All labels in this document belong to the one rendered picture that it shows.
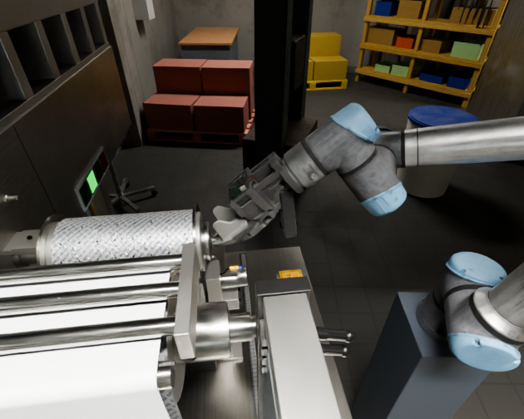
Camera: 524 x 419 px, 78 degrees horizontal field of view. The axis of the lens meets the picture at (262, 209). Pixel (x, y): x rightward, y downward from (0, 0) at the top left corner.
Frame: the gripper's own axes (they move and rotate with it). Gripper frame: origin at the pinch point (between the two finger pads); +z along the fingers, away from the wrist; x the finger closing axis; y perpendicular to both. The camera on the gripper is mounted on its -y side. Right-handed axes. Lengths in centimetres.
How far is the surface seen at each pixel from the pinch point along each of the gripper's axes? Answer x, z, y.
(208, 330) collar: 28.3, -7.4, 10.3
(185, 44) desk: -460, 64, -4
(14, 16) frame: -30, 6, 52
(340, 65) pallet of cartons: -494, -94, -192
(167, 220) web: 2.3, 2.0, 11.7
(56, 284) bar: 26.6, -1.9, 24.7
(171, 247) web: 6.7, 3.0, 9.3
